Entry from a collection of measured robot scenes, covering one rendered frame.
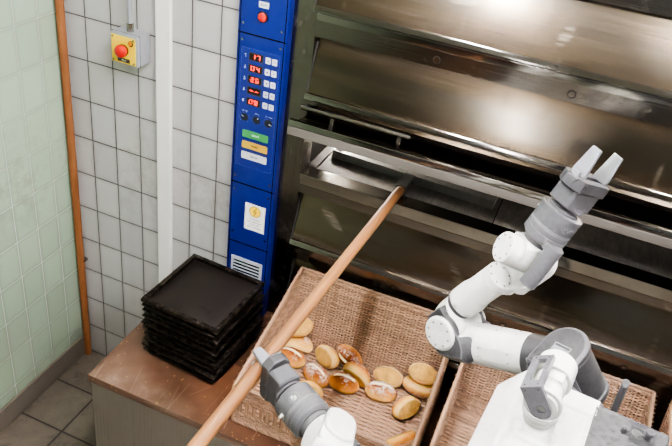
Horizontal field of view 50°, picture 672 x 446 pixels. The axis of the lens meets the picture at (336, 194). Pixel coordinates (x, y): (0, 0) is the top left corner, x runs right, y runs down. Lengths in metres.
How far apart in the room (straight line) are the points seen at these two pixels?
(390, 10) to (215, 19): 0.55
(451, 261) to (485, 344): 0.72
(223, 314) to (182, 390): 0.27
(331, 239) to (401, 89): 0.58
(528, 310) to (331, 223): 0.66
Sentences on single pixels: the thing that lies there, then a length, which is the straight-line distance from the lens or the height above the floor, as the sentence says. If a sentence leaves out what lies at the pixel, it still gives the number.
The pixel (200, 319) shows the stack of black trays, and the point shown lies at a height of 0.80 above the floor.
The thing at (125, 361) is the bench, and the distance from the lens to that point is 2.48.
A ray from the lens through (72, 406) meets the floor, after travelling 3.16.
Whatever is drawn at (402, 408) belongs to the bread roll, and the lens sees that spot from 2.32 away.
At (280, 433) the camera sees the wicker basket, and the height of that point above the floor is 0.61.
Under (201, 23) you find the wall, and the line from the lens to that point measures 2.27.
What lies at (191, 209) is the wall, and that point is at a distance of 2.58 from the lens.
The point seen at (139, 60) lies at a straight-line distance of 2.37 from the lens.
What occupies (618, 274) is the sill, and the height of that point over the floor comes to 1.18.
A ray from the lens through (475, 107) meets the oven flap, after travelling 2.02.
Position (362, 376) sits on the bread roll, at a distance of 2.38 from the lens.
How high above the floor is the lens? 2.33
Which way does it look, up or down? 31 degrees down
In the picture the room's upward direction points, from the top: 8 degrees clockwise
